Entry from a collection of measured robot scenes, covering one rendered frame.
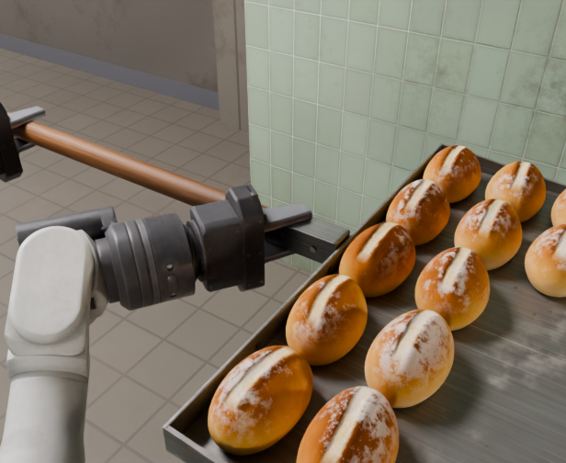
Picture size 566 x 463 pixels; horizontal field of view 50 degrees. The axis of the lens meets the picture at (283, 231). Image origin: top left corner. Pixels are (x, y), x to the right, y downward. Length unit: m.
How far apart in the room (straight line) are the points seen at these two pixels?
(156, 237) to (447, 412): 0.30
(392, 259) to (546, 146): 1.33
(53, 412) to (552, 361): 0.43
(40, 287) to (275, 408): 0.23
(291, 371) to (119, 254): 0.21
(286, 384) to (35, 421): 0.21
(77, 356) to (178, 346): 1.69
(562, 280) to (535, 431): 0.17
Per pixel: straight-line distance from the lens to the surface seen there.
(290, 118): 2.22
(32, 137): 0.91
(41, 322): 0.55
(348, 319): 0.52
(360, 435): 0.43
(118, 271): 0.59
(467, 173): 0.76
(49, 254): 0.58
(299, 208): 0.65
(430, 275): 0.57
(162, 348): 2.25
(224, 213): 0.61
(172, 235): 0.59
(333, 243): 0.62
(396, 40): 1.93
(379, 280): 0.58
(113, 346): 2.30
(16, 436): 0.56
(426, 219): 0.66
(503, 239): 0.65
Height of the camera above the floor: 1.59
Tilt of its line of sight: 35 degrees down
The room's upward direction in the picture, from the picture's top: straight up
